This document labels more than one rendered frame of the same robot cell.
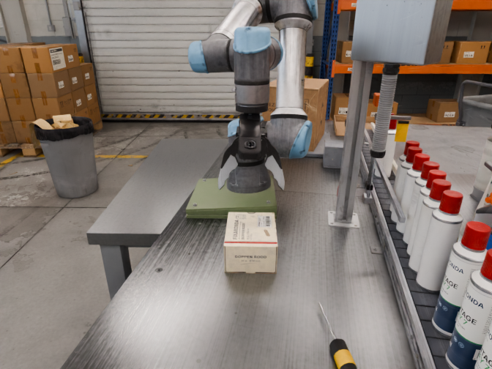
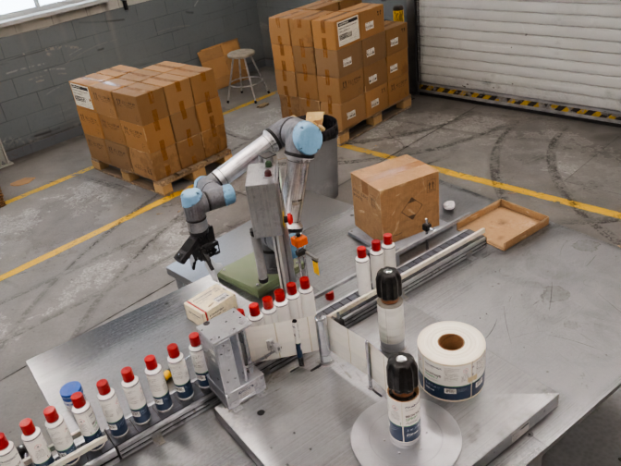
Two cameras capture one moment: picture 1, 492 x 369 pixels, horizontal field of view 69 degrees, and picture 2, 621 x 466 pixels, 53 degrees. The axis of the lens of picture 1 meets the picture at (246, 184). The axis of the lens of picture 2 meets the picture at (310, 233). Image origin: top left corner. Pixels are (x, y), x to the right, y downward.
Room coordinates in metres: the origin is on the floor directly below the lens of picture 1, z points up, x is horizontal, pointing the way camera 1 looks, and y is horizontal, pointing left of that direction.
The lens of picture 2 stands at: (-0.30, -1.76, 2.28)
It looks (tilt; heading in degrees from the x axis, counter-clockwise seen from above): 30 degrees down; 47
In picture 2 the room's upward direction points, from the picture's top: 8 degrees counter-clockwise
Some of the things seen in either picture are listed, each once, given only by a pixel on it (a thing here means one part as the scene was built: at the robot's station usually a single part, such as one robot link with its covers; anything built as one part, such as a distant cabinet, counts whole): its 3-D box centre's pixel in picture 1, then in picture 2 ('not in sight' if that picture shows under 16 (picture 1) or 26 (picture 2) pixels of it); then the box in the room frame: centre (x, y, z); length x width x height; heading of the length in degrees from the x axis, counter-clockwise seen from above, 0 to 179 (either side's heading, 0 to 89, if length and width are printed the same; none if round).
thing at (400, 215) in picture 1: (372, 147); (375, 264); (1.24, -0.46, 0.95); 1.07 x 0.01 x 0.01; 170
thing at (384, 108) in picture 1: (384, 112); (259, 255); (0.81, -0.31, 1.18); 0.04 x 0.04 x 0.21
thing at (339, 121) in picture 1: (359, 125); (502, 223); (1.93, -0.62, 0.85); 0.30 x 0.26 x 0.04; 170
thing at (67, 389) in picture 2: not in sight; (73, 396); (0.17, -0.01, 0.86); 0.07 x 0.07 x 0.07
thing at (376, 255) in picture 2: not in sight; (377, 264); (1.21, -0.49, 0.98); 0.05 x 0.05 x 0.20
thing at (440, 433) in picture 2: not in sight; (406, 437); (0.67, -1.00, 0.89); 0.31 x 0.31 x 0.01
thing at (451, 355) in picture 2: not in sight; (451, 360); (0.95, -0.97, 0.95); 0.20 x 0.20 x 0.14
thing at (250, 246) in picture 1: (250, 241); (211, 306); (0.76, -0.01, 0.87); 0.16 x 0.12 x 0.07; 179
